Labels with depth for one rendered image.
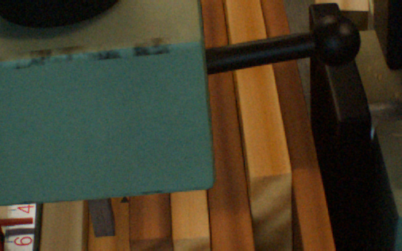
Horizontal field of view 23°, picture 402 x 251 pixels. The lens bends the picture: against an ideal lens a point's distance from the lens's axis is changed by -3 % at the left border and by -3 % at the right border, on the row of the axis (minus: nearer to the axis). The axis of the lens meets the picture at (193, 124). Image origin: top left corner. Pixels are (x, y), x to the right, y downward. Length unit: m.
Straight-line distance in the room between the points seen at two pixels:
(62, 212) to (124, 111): 0.11
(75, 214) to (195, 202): 0.05
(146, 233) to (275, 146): 0.07
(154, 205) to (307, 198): 0.07
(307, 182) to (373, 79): 0.09
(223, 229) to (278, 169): 0.03
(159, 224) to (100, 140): 0.09
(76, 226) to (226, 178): 0.07
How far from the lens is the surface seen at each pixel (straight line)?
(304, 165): 0.44
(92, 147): 0.37
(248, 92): 0.47
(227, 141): 0.48
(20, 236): 0.44
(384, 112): 0.48
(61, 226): 0.45
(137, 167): 0.37
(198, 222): 0.44
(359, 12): 0.58
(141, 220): 0.45
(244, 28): 0.51
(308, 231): 0.41
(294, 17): 0.65
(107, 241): 0.46
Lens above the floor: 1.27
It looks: 40 degrees down
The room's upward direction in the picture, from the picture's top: 6 degrees counter-clockwise
